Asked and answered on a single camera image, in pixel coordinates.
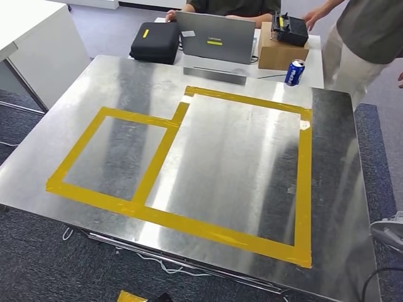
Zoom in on blue soda can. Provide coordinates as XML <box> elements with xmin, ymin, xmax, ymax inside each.
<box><xmin>285</xmin><ymin>59</ymin><xmax>306</xmax><ymax>87</ymax></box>

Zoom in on grey laptop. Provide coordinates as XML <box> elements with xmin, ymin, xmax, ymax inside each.
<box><xmin>175</xmin><ymin>11</ymin><xmax>256</xmax><ymax>65</ymax></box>

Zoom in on grey plastic wheel hubcap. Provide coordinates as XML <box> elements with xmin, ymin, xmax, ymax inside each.
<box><xmin>370</xmin><ymin>210</ymin><xmax>403</xmax><ymax>255</ymax></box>

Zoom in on white desk with metal legs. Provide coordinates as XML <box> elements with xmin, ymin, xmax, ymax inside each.
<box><xmin>0</xmin><ymin>0</ymin><xmax>92</xmax><ymax>113</ymax></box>

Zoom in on stainless steel workbench table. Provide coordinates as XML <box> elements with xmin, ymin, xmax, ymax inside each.
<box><xmin>0</xmin><ymin>54</ymin><xmax>383</xmax><ymax>302</ymax></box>

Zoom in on black device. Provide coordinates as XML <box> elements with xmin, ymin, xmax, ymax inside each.
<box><xmin>270</xmin><ymin>11</ymin><xmax>309</xmax><ymax>47</ymax></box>

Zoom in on person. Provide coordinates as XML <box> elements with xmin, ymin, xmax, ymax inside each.
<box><xmin>165</xmin><ymin>0</ymin><xmax>281</xmax><ymax>29</ymax></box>
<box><xmin>303</xmin><ymin>0</ymin><xmax>403</xmax><ymax>111</ymax></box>

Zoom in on black zip case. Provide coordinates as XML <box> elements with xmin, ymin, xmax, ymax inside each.
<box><xmin>129</xmin><ymin>21</ymin><xmax>180</xmax><ymax>66</ymax></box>

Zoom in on brown cardboard box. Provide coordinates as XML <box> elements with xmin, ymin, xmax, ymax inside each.
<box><xmin>257</xmin><ymin>21</ymin><xmax>310</xmax><ymax>72</ymax></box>

